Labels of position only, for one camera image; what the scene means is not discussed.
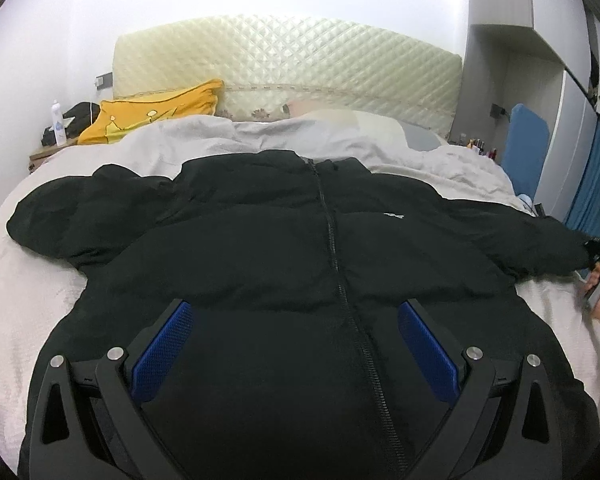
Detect black puffer jacket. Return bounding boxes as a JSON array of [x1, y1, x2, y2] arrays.
[[6, 151, 600, 479]]

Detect blue curtain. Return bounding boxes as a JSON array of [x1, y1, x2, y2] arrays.
[[566, 117, 600, 237]]

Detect light grey duvet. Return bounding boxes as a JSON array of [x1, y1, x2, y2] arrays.
[[0, 116, 600, 479]]

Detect blue padded chair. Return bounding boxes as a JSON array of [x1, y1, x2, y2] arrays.
[[501, 103, 550, 198]]

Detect small bottles on shelf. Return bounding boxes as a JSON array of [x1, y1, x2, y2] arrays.
[[457, 132, 498, 160]]

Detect grey white pillow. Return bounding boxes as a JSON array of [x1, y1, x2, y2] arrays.
[[283, 101, 448, 152]]

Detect white wardrobe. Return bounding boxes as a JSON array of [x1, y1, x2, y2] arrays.
[[451, 0, 600, 220]]

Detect wooden nightstand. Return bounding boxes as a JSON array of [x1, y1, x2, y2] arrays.
[[28, 139, 78, 174]]

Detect white spray bottle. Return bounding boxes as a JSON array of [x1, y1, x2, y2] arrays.
[[50, 101, 67, 146]]

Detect yellow pillow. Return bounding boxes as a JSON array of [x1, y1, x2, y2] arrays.
[[78, 79, 223, 145]]

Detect cream quilted headboard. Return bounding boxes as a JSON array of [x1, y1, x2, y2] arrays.
[[112, 18, 462, 136]]

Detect floral cream pillow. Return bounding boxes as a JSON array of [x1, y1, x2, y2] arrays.
[[214, 89, 294, 122]]

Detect wall socket by wardrobe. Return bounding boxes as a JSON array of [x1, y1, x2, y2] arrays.
[[490, 103, 509, 119]]

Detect wall power socket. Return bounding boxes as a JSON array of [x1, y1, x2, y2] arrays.
[[95, 72, 114, 91]]

